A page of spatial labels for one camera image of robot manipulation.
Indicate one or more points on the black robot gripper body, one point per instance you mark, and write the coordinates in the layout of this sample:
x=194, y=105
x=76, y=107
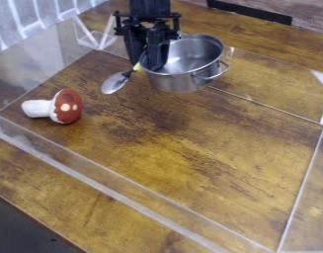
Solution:
x=149, y=15

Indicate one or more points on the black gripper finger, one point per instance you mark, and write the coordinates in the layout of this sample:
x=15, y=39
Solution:
x=135, y=40
x=158, y=44

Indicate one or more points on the small stainless steel pot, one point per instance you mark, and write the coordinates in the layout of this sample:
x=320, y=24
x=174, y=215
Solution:
x=194, y=64

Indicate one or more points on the green handled metal spoon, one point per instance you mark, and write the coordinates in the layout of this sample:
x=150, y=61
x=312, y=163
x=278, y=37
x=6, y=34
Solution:
x=115, y=82

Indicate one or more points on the red and white toy mushroom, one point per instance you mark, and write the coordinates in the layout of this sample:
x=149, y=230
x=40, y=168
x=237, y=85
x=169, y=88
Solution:
x=63, y=109

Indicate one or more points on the black bar on table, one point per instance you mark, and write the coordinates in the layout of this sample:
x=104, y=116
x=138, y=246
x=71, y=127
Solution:
x=249, y=11

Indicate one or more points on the clear acrylic enclosure wall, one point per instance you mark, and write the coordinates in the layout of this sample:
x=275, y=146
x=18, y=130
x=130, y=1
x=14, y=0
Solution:
x=210, y=172

